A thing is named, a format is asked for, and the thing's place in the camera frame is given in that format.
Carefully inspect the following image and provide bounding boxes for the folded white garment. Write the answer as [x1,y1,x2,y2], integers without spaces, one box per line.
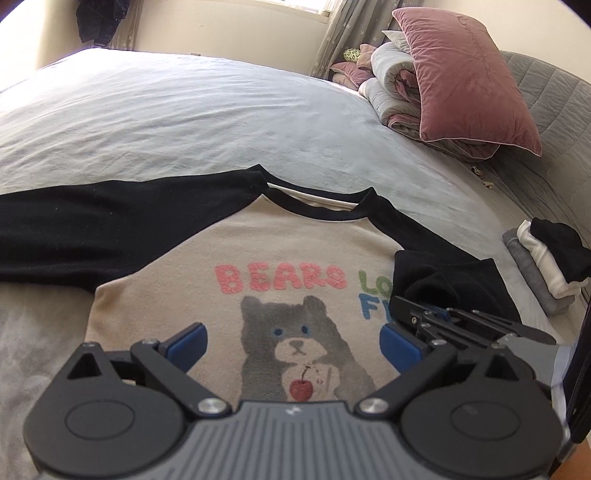
[516,220,583,298]

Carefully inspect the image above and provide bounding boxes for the folded grey garment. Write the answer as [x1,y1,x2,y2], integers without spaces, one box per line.
[502,228,575,317]

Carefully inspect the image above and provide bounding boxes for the person's right forearm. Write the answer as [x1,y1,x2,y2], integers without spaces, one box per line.
[551,438,591,480]

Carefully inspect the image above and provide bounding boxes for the grey quilted headboard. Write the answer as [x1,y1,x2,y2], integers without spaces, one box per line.
[496,50,591,232]

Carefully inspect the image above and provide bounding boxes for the large pink velvet pillow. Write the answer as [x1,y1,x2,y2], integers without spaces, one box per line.
[392,7,543,155]

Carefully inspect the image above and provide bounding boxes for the bed with grey sheet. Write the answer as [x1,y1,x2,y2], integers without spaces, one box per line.
[0,48,591,480]

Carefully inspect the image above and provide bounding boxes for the grey patterned curtain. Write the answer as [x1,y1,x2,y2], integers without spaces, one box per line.
[309,0,393,79]

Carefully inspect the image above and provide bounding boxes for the beige lace curtain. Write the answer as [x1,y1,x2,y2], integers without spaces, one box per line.
[106,0,139,51]

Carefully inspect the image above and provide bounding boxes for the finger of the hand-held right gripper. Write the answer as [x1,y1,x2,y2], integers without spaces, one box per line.
[416,323,502,347]
[390,295,557,344]

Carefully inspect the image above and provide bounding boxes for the folded grey pink quilt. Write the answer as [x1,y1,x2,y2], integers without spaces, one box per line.
[358,30,504,162]

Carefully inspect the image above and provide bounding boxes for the window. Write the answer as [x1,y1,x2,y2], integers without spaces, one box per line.
[259,0,333,14]

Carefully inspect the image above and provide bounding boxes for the small beige trinket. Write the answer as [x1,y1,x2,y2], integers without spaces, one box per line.
[471,166,497,189]

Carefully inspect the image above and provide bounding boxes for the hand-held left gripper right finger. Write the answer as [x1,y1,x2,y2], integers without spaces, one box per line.
[356,323,534,418]

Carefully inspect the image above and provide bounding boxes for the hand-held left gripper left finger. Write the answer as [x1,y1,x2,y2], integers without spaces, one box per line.
[67,322,232,418]

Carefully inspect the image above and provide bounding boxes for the beige black bear print sweatshirt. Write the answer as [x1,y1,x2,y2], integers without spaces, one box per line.
[0,165,523,407]

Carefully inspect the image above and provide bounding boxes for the small pink pillow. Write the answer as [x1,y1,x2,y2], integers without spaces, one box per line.
[329,44,377,88]

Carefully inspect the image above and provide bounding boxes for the folded black garment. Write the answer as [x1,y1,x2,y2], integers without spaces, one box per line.
[530,218,591,283]

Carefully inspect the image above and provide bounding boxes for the hanging dark blue jacket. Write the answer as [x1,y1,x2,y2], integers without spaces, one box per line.
[76,0,132,47]

